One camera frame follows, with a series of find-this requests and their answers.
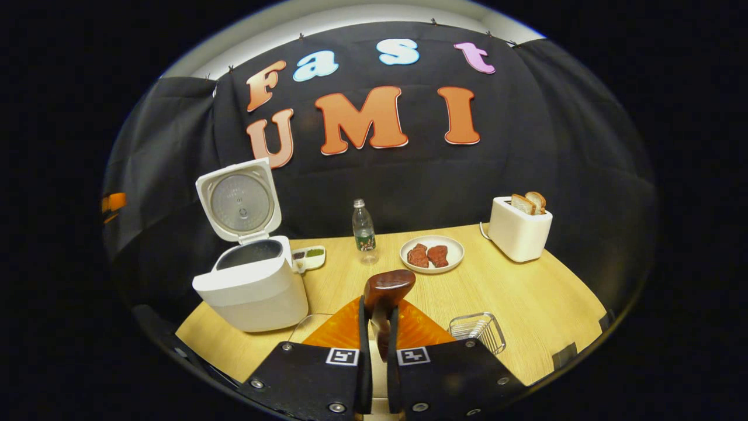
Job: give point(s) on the white round plate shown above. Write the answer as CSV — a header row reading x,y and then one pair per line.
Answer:
x,y
453,245

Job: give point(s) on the clear plastic water bottle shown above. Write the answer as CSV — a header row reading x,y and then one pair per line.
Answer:
x,y
363,234

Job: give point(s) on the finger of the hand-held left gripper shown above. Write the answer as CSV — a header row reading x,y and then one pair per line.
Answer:
x,y
114,203

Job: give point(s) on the white toaster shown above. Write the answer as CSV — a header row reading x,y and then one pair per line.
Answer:
x,y
517,234

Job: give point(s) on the white divided condiment dish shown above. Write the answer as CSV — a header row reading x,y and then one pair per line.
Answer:
x,y
310,260

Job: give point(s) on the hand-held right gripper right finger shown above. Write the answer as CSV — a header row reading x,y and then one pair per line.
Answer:
x,y
392,380

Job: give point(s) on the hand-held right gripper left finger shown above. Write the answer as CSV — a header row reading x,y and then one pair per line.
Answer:
x,y
364,374

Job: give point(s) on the red meat piece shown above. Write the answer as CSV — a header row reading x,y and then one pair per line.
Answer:
x,y
438,255
418,256

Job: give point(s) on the black backdrop cloth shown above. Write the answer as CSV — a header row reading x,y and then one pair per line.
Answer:
x,y
526,146

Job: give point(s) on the toast bread slice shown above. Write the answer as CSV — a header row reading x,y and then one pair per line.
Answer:
x,y
523,204
537,200

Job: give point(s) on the brown wooden spoon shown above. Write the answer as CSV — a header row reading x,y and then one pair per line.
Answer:
x,y
388,286

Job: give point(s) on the white rice cooker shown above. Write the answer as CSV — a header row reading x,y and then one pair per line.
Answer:
x,y
257,292

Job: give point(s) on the black table edge bracket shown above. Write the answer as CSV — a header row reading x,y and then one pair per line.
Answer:
x,y
564,355
606,320

